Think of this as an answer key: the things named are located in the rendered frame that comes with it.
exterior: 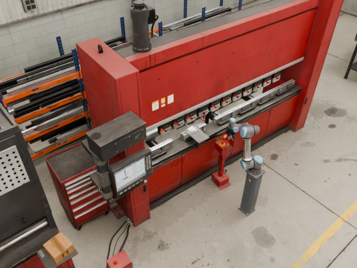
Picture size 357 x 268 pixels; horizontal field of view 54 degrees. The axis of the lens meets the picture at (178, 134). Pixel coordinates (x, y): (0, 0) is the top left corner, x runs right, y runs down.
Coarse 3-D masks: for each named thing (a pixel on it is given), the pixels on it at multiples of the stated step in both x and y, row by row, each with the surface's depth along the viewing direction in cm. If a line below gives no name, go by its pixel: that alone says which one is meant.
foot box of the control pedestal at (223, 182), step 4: (216, 172) 522; (212, 176) 521; (216, 176) 517; (212, 180) 525; (216, 180) 516; (220, 180) 511; (224, 180) 513; (228, 180) 519; (216, 184) 519; (220, 184) 513; (224, 184) 519; (228, 184) 520; (220, 188) 514
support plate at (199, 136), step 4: (196, 128) 463; (188, 132) 456; (196, 132) 456; (200, 132) 456; (192, 136) 451; (196, 136) 451; (200, 136) 451; (204, 136) 451; (196, 140) 444; (200, 140) 444
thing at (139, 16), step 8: (136, 8) 324; (144, 8) 326; (152, 8) 335; (136, 16) 325; (144, 16) 326; (152, 16) 337; (136, 24) 332; (144, 24) 333; (152, 24) 362; (136, 32) 337; (144, 32) 338; (152, 32) 369; (136, 40) 343; (144, 40) 343; (136, 48) 347; (144, 48) 348
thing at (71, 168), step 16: (80, 144) 439; (48, 160) 419; (64, 160) 419; (80, 160) 419; (64, 176) 400; (80, 176) 402; (64, 192) 401; (80, 192) 415; (96, 192) 435; (64, 208) 460; (80, 208) 433; (96, 208) 452; (80, 224) 449
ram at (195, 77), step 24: (288, 24) 463; (312, 24) 498; (216, 48) 403; (240, 48) 429; (264, 48) 459; (288, 48) 494; (144, 72) 356; (168, 72) 377; (192, 72) 400; (216, 72) 426; (240, 72) 455; (264, 72) 489; (144, 96) 374; (192, 96) 423; (144, 120) 394; (168, 120) 420
